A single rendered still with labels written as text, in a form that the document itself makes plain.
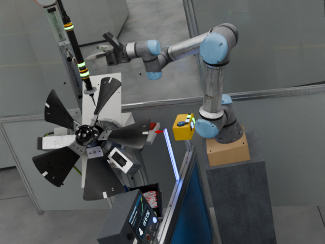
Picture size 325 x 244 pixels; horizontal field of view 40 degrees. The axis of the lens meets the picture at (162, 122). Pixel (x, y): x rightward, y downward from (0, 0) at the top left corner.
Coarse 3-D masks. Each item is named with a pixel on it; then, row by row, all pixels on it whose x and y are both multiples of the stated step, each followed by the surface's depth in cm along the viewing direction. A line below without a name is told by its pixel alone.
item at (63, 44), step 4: (60, 40) 283; (64, 40) 284; (68, 40) 282; (60, 44) 278; (64, 44) 276; (68, 44) 276; (60, 48) 276; (64, 48) 277; (68, 48) 277; (72, 48) 278; (64, 52) 277; (72, 52) 279
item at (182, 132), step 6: (180, 114) 270; (186, 114) 268; (192, 114) 266; (180, 120) 263; (174, 126) 258; (180, 126) 257; (186, 126) 255; (174, 132) 259; (180, 132) 258; (186, 132) 257; (192, 132) 262; (180, 138) 260; (186, 138) 259
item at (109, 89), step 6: (102, 78) 258; (108, 78) 251; (114, 78) 247; (102, 84) 255; (108, 84) 248; (114, 84) 244; (120, 84) 241; (102, 90) 253; (108, 90) 245; (114, 90) 242; (102, 96) 248; (108, 96) 243; (102, 102) 245; (96, 108) 250; (96, 114) 245
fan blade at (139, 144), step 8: (144, 120) 243; (120, 128) 245; (128, 128) 243; (136, 128) 240; (144, 128) 238; (112, 136) 240; (120, 136) 238; (128, 136) 237; (136, 136) 235; (144, 136) 234; (120, 144) 234; (128, 144) 233; (136, 144) 232; (144, 144) 231
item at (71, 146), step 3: (75, 141) 247; (72, 144) 247; (75, 144) 247; (78, 144) 248; (69, 147) 247; (72, 147) 248; (75, 147) 248; (81, 147) 249; (84, 147) 250; (75, 150) 249; (78, 150) 250; (81, 150) 250; (84, 150) 250; (78, 153) 251; (81, 153) 251
